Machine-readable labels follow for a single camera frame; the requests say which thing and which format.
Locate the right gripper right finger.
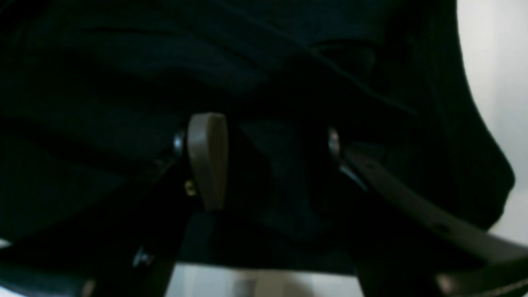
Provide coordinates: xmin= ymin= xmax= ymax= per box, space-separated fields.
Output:
xmin=328 ymin=127 xmax=527 ymax=297

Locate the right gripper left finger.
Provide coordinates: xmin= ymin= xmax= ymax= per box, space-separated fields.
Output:
xmin=1 ymin=113 xmax=229 ymax=297

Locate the black T-shirt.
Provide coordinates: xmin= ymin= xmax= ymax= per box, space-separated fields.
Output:
xmin=1 ymin=0 xmax=515 ymax=272

